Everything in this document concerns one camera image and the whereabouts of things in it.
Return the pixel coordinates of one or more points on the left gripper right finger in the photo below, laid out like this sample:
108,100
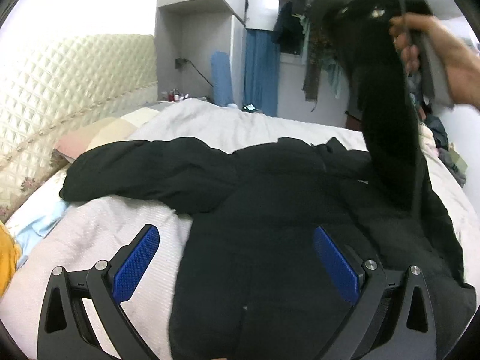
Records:
391,314

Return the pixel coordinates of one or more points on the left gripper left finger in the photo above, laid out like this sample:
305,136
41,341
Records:
65,331

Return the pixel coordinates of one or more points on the large black jacket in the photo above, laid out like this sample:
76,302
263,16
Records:
250,284

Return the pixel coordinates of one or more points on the pile of clothes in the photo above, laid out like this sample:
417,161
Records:
432,130

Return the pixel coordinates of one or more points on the person's right hand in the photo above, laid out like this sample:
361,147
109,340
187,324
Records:
460,62

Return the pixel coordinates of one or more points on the yellow cloth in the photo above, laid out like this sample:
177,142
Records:
10,253

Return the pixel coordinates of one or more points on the light blue sheet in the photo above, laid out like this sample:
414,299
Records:
38,228

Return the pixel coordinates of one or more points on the light grey bed cover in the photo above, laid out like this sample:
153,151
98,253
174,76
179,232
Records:
96,230

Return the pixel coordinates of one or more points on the brown patterned hanging scarf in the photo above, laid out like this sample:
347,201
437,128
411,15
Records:
316,44

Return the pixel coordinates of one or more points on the black hanging jacket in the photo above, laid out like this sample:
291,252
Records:
288,31

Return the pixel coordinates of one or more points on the blue curtain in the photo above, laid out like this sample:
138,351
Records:
261,78

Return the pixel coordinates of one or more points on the small digital clock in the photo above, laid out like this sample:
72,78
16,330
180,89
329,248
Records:
250,108

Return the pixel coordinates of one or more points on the pastel patchwork pillow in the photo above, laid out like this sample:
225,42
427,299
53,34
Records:
104,131

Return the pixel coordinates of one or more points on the cream quilted headboard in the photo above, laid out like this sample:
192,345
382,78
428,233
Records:
75,83

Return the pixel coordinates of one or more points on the cosmetic bottles on nightstand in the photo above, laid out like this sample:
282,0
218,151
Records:
173,95

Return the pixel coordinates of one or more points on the grey wall cabinet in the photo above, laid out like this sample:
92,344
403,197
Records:
196,29

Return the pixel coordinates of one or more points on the black wall charger with cable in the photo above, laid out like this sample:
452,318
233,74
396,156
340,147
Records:
181,62

